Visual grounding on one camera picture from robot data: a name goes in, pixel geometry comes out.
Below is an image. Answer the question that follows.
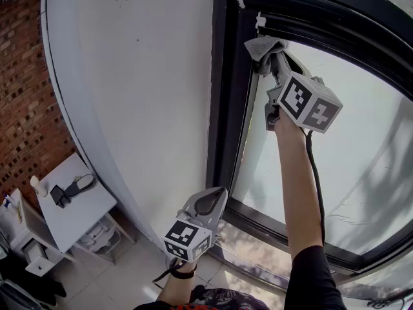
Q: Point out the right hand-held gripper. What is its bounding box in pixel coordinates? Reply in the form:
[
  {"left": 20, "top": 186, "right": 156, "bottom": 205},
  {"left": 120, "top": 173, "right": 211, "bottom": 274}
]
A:
[{"left": 265, "top": 52, "right": 343, "bottom": 134}]

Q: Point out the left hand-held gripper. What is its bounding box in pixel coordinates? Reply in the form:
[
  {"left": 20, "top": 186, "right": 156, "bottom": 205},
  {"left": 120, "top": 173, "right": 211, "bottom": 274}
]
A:
[{"left": 163, "top": 187, "right": 228, "bottom": 264}]

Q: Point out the grey cloth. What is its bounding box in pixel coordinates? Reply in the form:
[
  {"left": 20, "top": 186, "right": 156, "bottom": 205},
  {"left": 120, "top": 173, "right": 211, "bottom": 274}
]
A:
[{"left": 244, "top": 37, "right": 288, "bottom": 77}]

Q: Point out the frosted window glass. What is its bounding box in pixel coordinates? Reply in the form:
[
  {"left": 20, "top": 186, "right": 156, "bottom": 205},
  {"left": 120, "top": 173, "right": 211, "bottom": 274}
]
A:
[{"left": 230, "top": 40, "right": 413, "bottom": 256}]

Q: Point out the person's left forearm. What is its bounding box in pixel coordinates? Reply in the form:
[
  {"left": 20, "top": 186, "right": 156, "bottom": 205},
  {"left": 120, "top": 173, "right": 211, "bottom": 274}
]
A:
[{"left": 156, "top": 260, "right": 198, "bottom": 309}]

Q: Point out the person's right forearm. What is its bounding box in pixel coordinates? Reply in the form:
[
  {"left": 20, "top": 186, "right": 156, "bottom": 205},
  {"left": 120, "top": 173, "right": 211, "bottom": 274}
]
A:
[{"left": 273, "top": 113, "right": 327, "bottom": 271}]

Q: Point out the black roller blind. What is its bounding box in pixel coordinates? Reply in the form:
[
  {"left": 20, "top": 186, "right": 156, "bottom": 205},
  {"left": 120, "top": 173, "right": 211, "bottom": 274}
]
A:
[{"left": 237, "top": 0, "right": 413, "bottom": 101}]

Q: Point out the black wristband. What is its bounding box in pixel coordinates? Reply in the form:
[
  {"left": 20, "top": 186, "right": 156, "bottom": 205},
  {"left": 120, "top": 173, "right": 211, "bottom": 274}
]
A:
[{"left": 168, "top": 265, "right": 197, "bottom": 280}]

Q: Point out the white folded plastic rack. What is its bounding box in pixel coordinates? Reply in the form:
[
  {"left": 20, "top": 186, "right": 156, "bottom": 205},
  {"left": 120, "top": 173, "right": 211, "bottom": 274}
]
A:
[{"left": 76, "top": 216, "right": 122, "bottom": 254}]

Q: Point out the white table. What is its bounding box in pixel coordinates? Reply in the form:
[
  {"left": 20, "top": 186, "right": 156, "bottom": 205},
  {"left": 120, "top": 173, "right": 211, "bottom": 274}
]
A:
[{"left": 35, "top": 152, "right": 117, "bottom": 254}]

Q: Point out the black oval-headed stand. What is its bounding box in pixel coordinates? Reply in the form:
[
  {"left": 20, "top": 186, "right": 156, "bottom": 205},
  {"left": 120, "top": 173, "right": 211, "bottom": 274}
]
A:
[{"left": 64, "top": 172, "right": 97, "bottom": 200}]

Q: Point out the black printed shirt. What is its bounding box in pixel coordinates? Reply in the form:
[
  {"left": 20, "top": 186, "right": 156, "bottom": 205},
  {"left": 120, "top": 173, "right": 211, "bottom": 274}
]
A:
[{"left": 134, "top": 245, "right": 348, "bottom": 310}]

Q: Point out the small black box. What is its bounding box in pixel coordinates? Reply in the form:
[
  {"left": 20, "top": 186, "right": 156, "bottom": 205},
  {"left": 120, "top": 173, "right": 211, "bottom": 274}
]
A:
[{"left": 50, "top": 184, "right": 71, "bottom": 209}]

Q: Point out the white cylindrical bottle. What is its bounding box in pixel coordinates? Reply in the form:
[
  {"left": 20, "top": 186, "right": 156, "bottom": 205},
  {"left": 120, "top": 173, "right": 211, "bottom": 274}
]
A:
[{"left": 30, "top": 175, "right": 48, "bottom": 196}]

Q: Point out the black bag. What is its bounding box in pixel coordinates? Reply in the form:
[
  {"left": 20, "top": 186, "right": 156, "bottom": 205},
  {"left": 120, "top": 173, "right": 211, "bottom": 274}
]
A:
[{"left": 0, "top": 253, "right": 67, "bottom": 306}]

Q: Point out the white drawer cabinet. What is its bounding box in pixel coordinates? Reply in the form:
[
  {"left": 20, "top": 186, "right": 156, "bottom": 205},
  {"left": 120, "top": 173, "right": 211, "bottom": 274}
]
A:
[{"left": 0, "top": 187, "right": 77, "bottom": 278}]

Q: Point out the black wrought iron hook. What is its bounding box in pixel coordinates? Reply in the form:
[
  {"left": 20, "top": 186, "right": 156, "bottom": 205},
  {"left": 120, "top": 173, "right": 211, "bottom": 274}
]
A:
[{"left": 367, "top": 297, "right": 408, "bottom": 310}]

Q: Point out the blue and white bottle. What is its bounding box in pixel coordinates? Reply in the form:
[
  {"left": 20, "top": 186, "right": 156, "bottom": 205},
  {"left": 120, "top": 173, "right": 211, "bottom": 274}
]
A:
[{"left": 1, "top": 191, "right": 17, "bottom": 210}]

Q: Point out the grey rounded appliance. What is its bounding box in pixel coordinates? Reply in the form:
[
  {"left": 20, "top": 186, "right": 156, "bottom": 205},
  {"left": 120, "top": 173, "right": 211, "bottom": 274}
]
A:
[{"left": 0, "top": 279, "right": 43, "bottom": 310}]

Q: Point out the black window frame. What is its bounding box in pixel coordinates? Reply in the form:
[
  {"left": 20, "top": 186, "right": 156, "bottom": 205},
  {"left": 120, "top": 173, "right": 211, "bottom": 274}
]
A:
[{"left": 206, "top": 0, "right": 413, "bottom": 290}]

